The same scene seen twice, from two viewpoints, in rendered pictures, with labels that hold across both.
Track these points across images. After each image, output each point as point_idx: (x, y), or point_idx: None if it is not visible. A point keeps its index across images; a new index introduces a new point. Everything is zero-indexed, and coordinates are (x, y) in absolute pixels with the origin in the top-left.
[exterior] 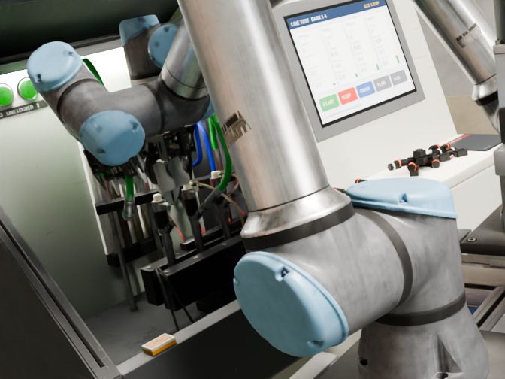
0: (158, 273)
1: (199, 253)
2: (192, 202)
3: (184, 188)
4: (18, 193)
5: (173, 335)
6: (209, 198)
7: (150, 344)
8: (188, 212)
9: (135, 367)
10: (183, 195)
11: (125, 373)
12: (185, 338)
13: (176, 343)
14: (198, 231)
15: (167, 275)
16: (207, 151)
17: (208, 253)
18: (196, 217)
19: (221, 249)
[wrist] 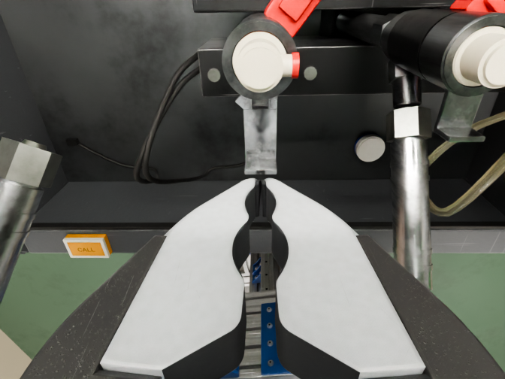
0: (199, 56)
1: (354, 32)
2: (423, 78)
3: (465, 58)
4: None
5: (119, 234)
6: (395, 213)
7: (73, 249)
8: (392, 47)
9: (47, 253)
10: (427, 52)
11: (32, 252)
12: (126, 252)
13: (113, 252)
14: (382, 49)
15: (204, 95)
16: None
17: (350, 76)
18: (388, 77)
19: (380, 90)
